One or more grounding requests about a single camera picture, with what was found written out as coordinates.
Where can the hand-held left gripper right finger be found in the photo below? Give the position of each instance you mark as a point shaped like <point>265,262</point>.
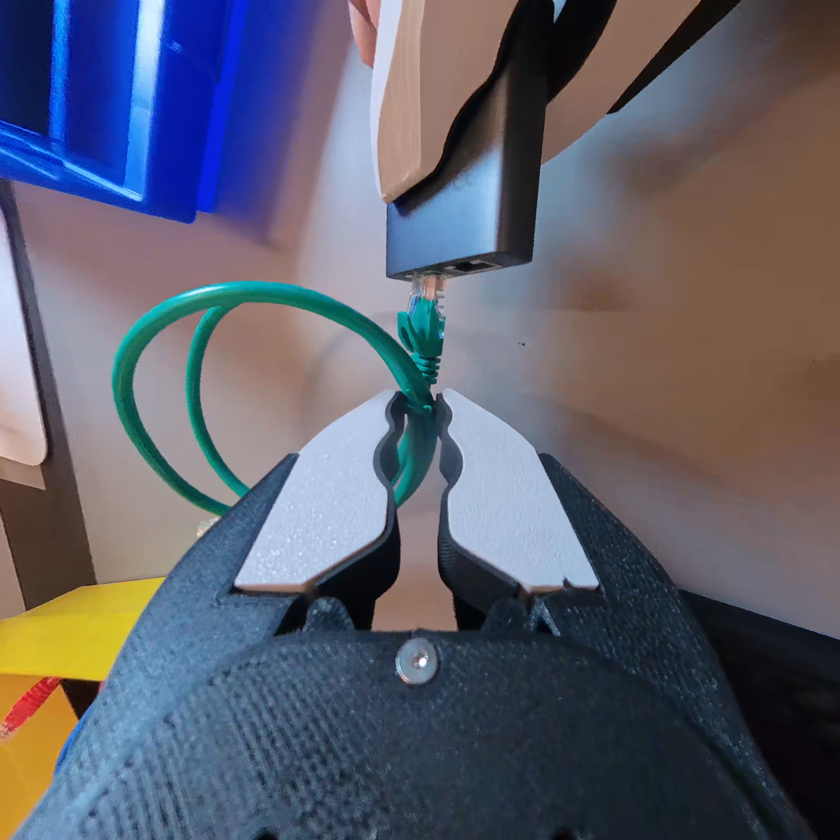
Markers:
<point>508,512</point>

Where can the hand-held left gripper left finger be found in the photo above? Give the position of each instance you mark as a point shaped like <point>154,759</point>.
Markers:
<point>328,512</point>

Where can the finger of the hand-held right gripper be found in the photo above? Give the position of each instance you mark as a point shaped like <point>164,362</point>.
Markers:
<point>623,52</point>
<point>420,98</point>

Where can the black ethernet port box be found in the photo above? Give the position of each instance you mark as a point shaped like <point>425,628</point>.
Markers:
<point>459,216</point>

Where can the person's right hand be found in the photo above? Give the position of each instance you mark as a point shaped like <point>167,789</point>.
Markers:
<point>361,26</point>

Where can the dark brown table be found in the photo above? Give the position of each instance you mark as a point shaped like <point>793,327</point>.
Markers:
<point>46,459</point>

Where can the yellow plastic bin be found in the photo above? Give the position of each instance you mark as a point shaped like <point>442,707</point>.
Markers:
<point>65,630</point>

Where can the black textured fabric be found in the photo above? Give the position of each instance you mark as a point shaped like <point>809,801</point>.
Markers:
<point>774,689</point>

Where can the blue plastic bin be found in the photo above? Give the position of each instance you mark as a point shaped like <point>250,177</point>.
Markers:
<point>98,79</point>

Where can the white paper sheet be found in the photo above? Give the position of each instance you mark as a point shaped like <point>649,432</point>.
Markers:
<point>16,341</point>

